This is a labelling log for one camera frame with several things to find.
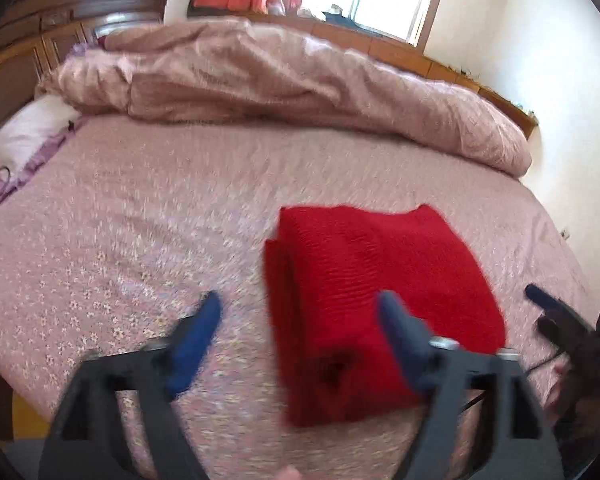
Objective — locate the blue cloth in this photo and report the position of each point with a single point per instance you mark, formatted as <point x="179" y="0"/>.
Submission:
<point x="337" y="17"/>

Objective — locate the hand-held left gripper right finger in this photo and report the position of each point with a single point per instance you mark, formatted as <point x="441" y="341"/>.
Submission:
<point x="400" y="335"/>

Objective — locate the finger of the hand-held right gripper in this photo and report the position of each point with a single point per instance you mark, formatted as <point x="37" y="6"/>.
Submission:
<point x="557" y="335"/>
<point x="542" y="299"/>

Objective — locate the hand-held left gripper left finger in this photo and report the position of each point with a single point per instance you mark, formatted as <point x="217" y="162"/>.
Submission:
<point x="195" y="340"/>

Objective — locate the pink duvet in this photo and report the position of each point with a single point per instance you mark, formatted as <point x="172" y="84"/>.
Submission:
<point x="290" y="85"/>

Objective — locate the red knitted cardigan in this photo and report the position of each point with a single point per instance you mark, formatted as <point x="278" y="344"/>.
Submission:
<point x="360" y="280"/>

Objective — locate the dark wooden headboard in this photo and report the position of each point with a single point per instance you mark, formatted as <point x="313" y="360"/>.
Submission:
<point x="35" y="25"/>

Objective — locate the person's right hand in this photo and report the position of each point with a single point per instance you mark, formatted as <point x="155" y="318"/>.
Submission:
<point x="561" y="385"/>

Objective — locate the white and purple pillow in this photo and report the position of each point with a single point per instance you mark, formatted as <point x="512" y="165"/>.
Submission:
<point x="25" y="135"/>

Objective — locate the pink floral bed sheet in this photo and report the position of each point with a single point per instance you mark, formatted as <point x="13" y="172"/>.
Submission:
<point x="155" y="210"/>

